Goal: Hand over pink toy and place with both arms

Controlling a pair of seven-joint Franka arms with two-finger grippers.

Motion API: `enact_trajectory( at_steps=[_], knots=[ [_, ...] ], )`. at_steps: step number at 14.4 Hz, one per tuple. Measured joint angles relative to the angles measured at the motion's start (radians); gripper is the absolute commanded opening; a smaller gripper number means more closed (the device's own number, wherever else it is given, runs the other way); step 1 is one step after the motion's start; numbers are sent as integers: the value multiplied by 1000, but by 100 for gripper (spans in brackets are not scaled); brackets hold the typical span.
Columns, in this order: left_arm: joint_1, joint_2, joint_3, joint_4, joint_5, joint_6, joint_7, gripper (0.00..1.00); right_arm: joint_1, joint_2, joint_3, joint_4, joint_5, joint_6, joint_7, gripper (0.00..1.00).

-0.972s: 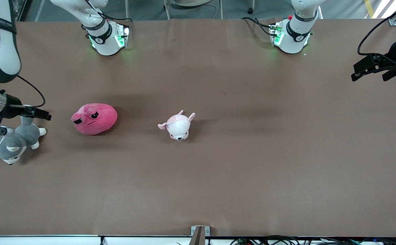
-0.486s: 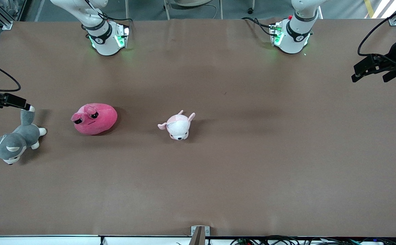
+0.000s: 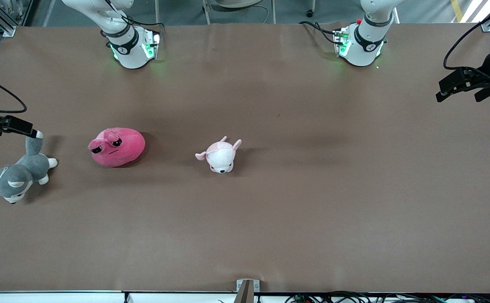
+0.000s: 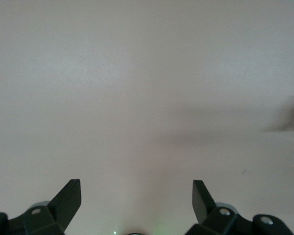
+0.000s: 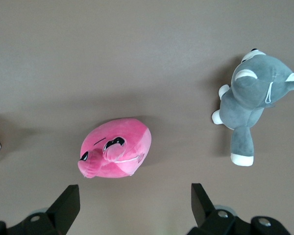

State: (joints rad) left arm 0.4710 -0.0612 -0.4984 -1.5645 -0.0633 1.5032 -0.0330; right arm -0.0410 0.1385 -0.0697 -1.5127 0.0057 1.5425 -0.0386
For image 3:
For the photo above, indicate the hot pink round plush toy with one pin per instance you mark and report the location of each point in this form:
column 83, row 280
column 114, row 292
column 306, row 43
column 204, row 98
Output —
column 118, row 149

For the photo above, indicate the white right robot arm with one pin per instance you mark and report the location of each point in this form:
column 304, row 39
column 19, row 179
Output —
column 132, row 50

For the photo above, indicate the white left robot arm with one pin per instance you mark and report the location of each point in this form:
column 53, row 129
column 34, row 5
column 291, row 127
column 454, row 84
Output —
column 360, row 50

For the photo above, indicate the grey white husky plush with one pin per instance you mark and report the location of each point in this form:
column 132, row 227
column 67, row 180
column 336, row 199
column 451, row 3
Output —
column 17, row 176

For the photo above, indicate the pale pink white puppy plush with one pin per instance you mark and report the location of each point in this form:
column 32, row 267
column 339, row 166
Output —
column 221, row 158

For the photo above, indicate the metal chair legs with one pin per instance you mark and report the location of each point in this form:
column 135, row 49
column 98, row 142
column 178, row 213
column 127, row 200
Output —
column 238, row 4

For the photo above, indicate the grey metal table bracket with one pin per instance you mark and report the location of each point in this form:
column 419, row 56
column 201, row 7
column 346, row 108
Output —
column 247, row 290

